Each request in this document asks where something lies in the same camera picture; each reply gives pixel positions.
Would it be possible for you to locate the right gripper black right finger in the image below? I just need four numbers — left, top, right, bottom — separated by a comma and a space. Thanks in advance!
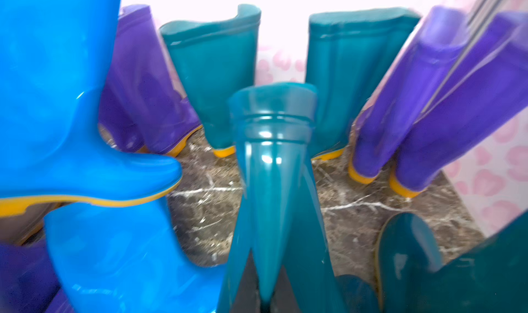
270, 266, 301, 313

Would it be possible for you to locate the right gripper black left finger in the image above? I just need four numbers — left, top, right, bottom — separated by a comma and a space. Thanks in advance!
229, 251, 261, 313

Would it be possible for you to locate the large purple boot back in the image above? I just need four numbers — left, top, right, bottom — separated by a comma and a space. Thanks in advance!
106, 4, 202, 157

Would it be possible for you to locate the teal rain boot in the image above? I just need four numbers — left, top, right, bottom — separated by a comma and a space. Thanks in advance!
217, 83, 347, 312
305, 7, 422, 160

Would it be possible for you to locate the large purple boot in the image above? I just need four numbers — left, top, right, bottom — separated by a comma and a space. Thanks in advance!
106, 4, 202, 157
98, 85, 144, 153

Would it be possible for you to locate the large teal boot yellow sole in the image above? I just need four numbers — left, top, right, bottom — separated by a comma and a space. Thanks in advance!
337, 213, 527, 312

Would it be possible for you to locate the large purple boot front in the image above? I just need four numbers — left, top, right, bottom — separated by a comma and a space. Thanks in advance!
98, 85, 144, 153

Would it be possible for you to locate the blue rain boot yellow sole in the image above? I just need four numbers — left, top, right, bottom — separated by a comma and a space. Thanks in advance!
1, 0, 182, 217

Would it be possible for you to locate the right aluminium frame post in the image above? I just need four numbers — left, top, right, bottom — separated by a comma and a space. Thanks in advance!
422, 0, 508, 113

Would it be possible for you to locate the purple rain boot small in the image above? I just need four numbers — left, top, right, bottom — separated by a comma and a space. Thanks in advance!
349, 6, 469, 184
389, 10, 527, 198

